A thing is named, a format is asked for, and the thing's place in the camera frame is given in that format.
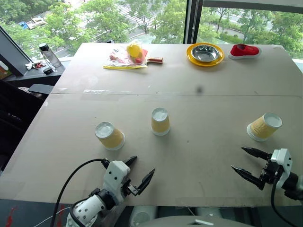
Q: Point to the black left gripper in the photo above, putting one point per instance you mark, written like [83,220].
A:
[131,188]

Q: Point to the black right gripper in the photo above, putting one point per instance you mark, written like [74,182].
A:
[271,172]

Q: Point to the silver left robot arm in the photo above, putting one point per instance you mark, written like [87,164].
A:
[88,210]

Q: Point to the yellow ribbed paper cup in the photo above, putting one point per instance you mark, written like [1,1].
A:
[111,137]
[160,124]
[262,128]

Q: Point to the white rounded robot part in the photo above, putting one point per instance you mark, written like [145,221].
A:
[142,216]

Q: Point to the grey rounded robot body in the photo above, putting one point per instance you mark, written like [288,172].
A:
[189,222]

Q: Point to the yellow plastic plate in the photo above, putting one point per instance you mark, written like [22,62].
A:
[219,60]

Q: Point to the red table tennis paddle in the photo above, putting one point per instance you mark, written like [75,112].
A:
[155,60]

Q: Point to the clear plastic zip bag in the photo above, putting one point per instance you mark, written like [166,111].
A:
[118,60]

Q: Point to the red and white shoe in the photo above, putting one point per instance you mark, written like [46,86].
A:
[243,50]

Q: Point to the yellow toy ball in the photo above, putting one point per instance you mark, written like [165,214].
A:
[134,50]

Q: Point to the stainless steel bowl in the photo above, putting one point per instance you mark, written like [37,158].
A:
[204,53]

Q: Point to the black chair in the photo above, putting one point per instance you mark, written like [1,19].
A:
[16,113]

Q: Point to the small black box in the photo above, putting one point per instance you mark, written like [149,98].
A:
[47,70]

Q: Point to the black side table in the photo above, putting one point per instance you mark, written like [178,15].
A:
[35,79]

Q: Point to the clear bottle with black cap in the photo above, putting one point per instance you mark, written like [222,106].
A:
[50,56]

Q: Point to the keys with red tag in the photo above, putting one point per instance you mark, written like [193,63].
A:
[36,65]

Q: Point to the dark monitor panel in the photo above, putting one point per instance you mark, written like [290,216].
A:
[11,54]

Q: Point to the blue truck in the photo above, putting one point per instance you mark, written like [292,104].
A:
[23,25]

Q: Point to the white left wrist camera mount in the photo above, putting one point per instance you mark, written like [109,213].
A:
[116,172]

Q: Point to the dark window frame post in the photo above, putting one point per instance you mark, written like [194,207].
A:
[193,21]

